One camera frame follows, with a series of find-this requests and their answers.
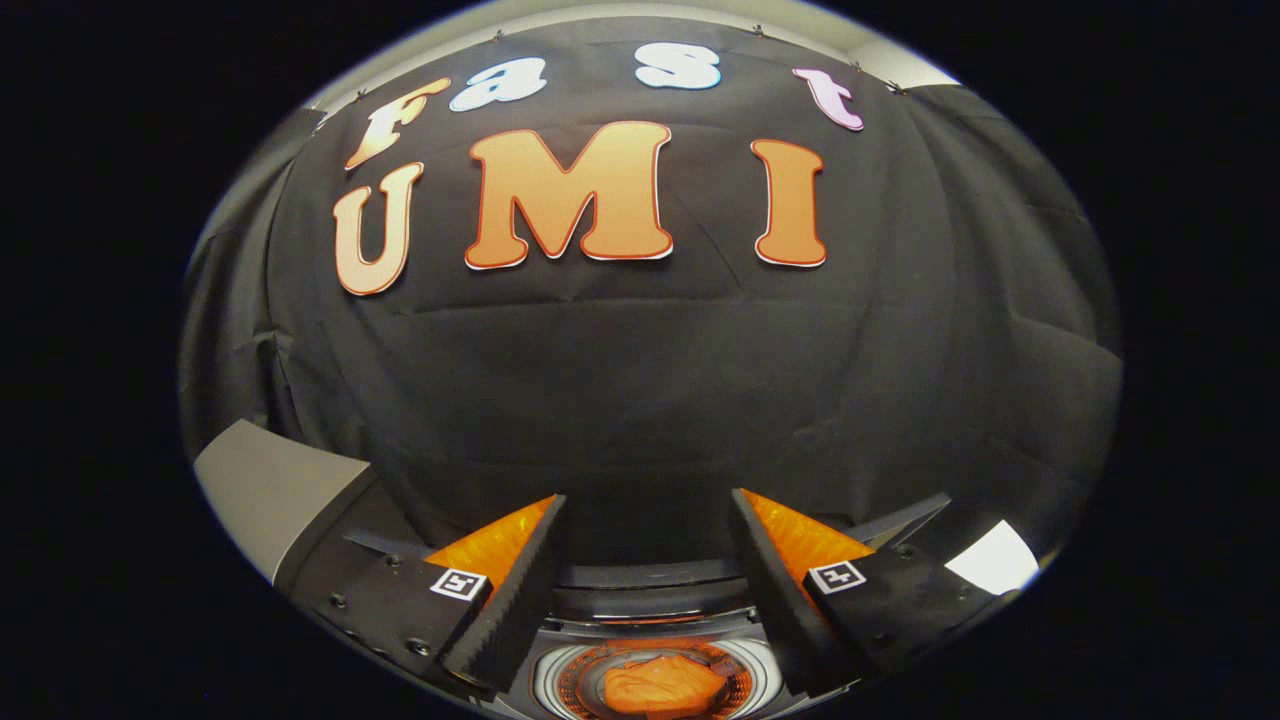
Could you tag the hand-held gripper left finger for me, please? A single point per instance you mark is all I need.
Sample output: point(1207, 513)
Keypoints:
point(520, 600)

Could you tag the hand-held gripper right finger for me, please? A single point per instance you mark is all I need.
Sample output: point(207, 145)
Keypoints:
point(785, 600)

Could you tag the grey washing machine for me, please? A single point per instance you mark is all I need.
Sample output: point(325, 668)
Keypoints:
point(545, 675)

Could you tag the yellow polo shirt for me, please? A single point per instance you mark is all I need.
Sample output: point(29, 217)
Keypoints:
point(660, 685)

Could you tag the white table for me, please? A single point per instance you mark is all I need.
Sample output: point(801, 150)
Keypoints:
point(995, 560)

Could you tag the black backdrop cloth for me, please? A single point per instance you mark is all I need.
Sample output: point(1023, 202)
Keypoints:
point(650, 400)

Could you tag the grey flat-topped stand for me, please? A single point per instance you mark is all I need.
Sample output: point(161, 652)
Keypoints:
point(270, 480)

